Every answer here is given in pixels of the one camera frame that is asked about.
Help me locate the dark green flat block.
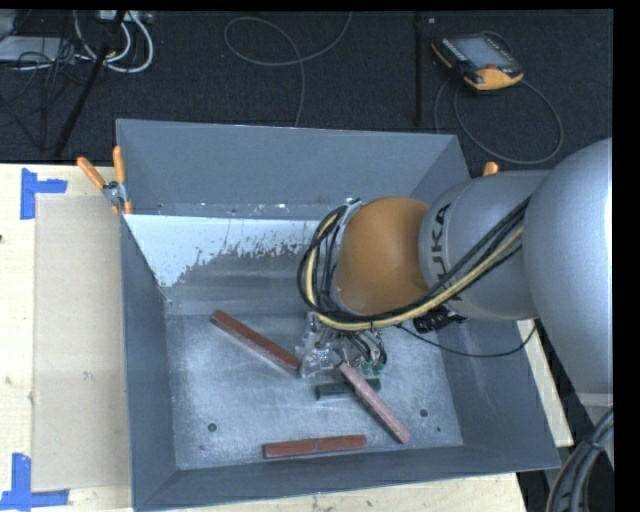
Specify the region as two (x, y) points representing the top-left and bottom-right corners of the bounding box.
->
(314, 378), (383, 402)

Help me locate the grey metal bin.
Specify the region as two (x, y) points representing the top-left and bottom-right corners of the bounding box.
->
(114, 118), (562, 512)

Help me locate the pale cardboard board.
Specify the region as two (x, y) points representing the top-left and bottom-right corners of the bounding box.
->
(31, 193), (132, 492)

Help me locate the red-brown flat block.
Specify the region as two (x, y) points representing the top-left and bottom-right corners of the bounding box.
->
(335, 360), (413, 445)
(209, 309), (302, 377)
(261, 433), (368, 461)

